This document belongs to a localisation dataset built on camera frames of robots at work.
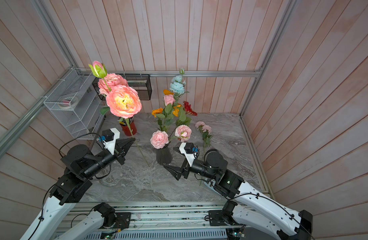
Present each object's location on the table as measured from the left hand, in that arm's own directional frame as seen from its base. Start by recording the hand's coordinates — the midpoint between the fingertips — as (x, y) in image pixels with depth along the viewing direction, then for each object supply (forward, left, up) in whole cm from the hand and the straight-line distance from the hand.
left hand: (134, 141), depth 60 cm
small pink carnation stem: (+31, -37, -31) cm, 57 cm away
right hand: (-5, -15, -4) cm, 16 cm away
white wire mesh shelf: (+18, +33, -8) cm, 38 cm away
